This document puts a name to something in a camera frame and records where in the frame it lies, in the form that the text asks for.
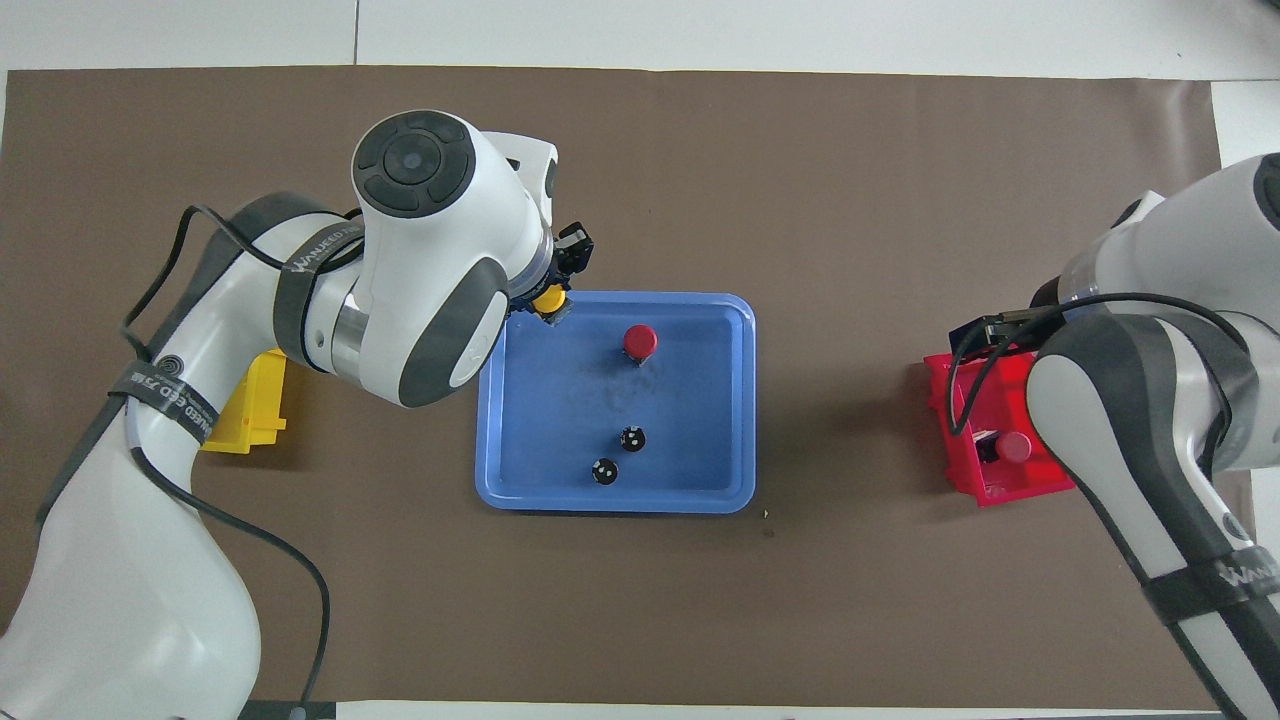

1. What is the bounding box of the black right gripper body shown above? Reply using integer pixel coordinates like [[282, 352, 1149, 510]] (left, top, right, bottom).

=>
[[950, 312, 1046, 361]]

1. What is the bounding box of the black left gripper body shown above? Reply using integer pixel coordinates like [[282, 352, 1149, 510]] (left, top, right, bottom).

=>
[[550, 224, 595, 281]]

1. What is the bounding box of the brown paper table mat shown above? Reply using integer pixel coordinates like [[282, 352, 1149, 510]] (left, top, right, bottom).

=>
[[0, 65, 1271, 713]]

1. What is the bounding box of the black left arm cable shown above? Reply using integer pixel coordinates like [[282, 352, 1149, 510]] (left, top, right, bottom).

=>
[[120, 204, 333, 720]]

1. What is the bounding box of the red plastic bin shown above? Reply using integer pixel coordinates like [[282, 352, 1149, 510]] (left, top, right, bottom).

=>
[[922, 340, 1078, 509]]

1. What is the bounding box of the yellow plastic bin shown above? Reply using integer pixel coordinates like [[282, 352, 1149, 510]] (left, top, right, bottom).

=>
[[200, 348, 289, 455]]

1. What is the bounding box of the black velcro cable strap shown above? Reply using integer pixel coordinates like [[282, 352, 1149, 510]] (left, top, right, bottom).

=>
[[1140, 545, 1280, 629], [108, 350, 219, 446], [272, 225, 366, 351]]

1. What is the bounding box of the blue plastic tray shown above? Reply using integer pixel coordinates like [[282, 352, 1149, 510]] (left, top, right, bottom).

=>
[[474, 290, 758, 516]]

